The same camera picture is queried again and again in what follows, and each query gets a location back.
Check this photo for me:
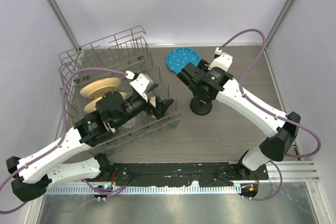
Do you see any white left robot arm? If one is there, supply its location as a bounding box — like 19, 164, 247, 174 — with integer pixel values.
6, 88, 174, 202

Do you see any white slotted cable duct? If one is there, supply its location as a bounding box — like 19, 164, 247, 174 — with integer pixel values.
46, 184, 241, 195

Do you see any black phone stand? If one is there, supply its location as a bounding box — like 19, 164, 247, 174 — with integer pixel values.
190, 97, 213, 115

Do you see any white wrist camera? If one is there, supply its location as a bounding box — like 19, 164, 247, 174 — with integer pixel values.
125, 71, 154, 100
208, 47, 233, 71

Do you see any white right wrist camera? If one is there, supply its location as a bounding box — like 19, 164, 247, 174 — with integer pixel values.
208, 47, 233, 71

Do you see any beige wooden bowl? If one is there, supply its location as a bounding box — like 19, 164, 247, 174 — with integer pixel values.
84, 92, 127, 113
80, 78, 121, 99

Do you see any clear drinking glass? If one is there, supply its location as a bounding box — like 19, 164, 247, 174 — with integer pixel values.
123, 118, 136, 129

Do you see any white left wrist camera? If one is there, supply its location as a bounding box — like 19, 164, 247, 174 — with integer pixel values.
125, 71, 154, 100

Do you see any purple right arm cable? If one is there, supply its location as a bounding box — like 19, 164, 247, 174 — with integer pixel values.
217, 28, 322, 201

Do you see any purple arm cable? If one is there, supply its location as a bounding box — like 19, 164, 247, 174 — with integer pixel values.
217, 28, 322, 201
0, 68, 132, 214

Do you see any grey wire dish rack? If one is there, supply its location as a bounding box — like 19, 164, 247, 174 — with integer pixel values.
59, 25, 181, 155

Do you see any blue polka dot plate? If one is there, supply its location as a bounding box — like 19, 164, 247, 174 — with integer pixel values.
166, 47, 200, 74

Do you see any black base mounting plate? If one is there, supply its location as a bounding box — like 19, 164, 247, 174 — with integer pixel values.
81, 162, 259, 187

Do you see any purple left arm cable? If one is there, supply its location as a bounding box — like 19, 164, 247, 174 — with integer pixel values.
0, 68, 132, 214

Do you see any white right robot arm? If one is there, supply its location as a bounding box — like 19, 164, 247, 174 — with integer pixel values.
177, 60, 301, 179

